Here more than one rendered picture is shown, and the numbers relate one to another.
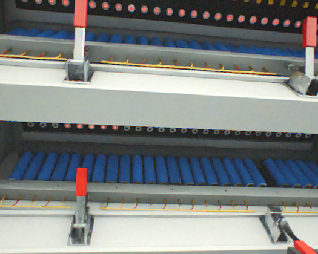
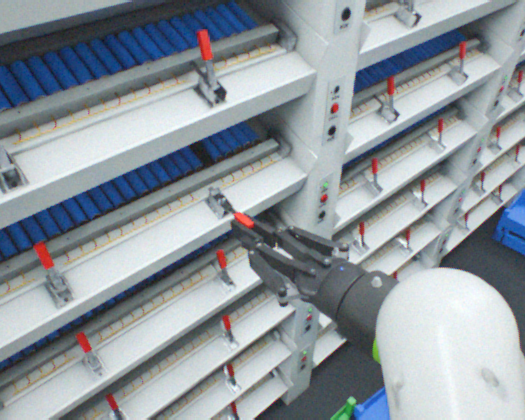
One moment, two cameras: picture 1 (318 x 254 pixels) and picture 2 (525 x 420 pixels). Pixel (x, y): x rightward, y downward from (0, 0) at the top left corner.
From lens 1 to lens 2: 36 cm
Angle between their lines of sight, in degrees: 42
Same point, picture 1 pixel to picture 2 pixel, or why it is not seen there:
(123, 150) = not seen: hidden behind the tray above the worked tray
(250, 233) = (201, 218)
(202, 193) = (150, 204)
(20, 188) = not seen: outside the picture
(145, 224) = (112, 256)
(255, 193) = (195, 181)
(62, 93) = (8, 204)
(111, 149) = not seen: hidden behind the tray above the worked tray
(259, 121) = (184, 140)
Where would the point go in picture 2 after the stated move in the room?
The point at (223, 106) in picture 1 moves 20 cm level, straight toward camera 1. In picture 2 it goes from (152, 146) to (189, 261)
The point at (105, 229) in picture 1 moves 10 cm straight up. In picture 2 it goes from (81, 278) to (60, 226)
